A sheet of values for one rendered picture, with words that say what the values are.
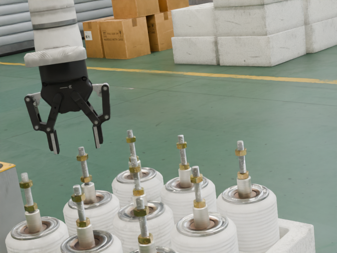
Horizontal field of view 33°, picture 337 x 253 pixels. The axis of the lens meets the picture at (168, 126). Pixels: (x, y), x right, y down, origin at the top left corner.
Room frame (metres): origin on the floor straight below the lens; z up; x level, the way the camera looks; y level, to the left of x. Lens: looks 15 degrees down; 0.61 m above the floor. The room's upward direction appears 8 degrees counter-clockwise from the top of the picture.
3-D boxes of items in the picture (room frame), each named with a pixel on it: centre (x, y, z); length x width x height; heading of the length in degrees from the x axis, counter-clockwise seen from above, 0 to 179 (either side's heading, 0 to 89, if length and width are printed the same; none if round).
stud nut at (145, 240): (0.66, 0.05, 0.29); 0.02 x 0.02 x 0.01; 71
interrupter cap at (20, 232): (0.82, 0.23, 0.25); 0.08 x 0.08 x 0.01
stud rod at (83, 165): (0.91, 0.15, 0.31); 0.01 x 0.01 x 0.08
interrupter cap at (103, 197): (0.91, 0.15, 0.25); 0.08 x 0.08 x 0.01
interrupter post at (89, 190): (0.91, 0.15, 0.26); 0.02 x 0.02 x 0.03
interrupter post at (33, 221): (0.82, 0.23, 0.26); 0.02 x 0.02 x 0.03
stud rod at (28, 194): (0.82, 0.23, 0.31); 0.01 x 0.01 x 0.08
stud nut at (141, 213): (0.66, 0.05, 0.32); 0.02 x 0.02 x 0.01; 71
